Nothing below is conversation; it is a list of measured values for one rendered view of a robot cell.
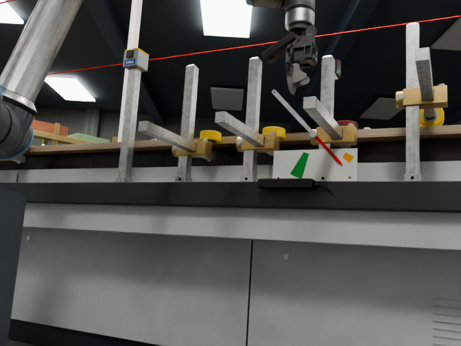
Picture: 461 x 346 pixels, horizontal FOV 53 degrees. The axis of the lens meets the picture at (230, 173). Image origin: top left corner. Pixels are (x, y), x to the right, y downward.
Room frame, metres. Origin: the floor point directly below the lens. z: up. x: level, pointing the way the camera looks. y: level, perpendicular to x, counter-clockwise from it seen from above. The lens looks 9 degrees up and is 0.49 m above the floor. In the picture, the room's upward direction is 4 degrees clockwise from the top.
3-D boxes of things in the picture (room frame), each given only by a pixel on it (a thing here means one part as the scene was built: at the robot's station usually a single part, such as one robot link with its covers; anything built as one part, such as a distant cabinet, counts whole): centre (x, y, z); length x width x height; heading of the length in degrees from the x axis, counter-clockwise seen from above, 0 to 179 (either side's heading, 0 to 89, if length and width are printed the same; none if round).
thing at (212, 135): (1.67, 0.08, 0.85); 0.08 x 0.08 x 0.11
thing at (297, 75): (1.33, -0.18, 1.01); 0.06 x 0.03 x 0.09; 64
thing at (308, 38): (1.34, -0.19, 1.11); 0.09 x 0.08 x 0.12; 64
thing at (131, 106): (1.71, 0.40, 0.93); 0.05 x 0.04 x 0.45; 64
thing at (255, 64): (1.49, -0.06, 0.89); 0.03 x 0.03 x 0.48; 64
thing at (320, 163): (1.37, -0.25, 0.75); 0.26 x 0.01 x 0.10; 64
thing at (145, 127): (1.49, 0.17, 0.82); 0.43 x 0.03 x 0.04; 154
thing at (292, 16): (1.34, -0.19, 1.20); 0.10 x 0.09 x 0.05; 154
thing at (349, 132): (1.37, -0.31, 0.85); 0.13 x 0.06 x 0.05; 64
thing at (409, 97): (1.26, -0.53, 0.95); 0.13 x 0.06 x 0.05; 64
